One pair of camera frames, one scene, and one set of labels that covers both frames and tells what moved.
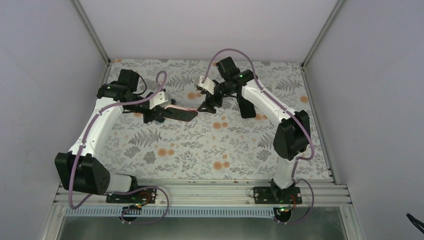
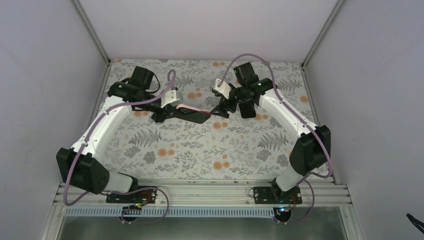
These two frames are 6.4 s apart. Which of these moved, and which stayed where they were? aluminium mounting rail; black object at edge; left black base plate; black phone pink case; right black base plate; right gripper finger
Moved: right gripper finger; black phone pink case
Stayed: right black base plate; left black base plate; aluminium mounting rail; black object at edge
